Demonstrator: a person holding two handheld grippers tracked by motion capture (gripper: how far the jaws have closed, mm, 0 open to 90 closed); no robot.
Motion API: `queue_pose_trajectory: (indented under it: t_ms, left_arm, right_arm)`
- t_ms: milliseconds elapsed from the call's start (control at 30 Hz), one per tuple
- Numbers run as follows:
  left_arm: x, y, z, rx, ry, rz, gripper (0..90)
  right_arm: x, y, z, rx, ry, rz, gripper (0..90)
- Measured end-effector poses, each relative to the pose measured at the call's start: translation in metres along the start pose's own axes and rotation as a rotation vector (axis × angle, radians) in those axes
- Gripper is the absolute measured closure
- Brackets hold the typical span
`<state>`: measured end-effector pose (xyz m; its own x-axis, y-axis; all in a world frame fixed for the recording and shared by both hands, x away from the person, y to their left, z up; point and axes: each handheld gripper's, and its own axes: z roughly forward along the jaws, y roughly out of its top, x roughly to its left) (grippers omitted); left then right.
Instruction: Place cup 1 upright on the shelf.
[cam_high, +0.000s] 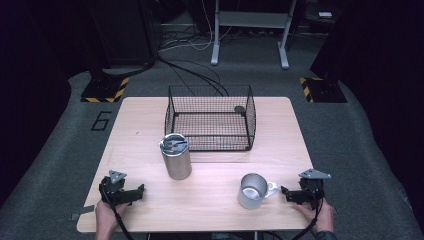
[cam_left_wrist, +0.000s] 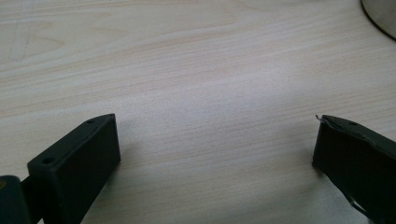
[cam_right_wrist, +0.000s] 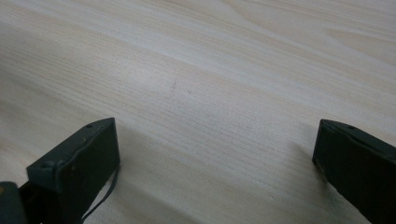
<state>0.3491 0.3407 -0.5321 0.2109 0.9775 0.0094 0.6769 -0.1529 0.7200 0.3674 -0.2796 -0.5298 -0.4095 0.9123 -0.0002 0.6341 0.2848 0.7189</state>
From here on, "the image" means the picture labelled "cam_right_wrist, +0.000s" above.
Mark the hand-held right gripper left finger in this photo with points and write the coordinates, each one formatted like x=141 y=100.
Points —
x=81 y=161

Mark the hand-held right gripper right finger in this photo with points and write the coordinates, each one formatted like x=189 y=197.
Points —
x=358 y=168

